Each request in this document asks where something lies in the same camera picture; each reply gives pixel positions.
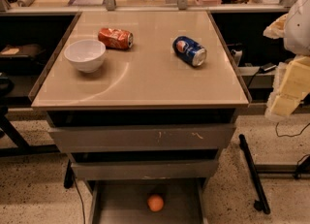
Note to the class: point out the middle grey drawer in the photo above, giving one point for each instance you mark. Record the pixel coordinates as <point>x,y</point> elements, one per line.
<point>145,170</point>

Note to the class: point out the open bottom grey drawer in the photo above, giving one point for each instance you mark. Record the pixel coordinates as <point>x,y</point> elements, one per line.
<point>125,202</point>

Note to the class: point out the white bowl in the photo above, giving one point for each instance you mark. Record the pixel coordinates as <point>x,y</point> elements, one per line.
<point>86,56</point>

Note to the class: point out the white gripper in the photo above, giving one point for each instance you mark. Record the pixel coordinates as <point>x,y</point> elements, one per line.
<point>298,29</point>

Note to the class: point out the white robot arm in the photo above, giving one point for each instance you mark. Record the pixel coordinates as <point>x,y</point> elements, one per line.
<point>297,29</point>

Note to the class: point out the top grey drawer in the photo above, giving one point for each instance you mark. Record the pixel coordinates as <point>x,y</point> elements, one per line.
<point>141,138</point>

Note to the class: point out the black floor bar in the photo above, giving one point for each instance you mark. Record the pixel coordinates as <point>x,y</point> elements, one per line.
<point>261,204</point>

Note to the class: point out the blue Pepsi can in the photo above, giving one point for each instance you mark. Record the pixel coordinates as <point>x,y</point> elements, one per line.
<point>189,51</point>

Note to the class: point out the red crushed soda can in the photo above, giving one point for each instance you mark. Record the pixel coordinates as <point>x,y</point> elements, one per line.
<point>116,38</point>

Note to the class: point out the grey drawer cabinet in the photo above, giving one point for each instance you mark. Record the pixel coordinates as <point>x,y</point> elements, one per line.
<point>146,84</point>

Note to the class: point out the orange fruit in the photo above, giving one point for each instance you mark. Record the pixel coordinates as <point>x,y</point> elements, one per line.
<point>155,202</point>

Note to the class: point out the black power adapter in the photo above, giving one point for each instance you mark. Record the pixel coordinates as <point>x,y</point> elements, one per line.
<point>267,68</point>

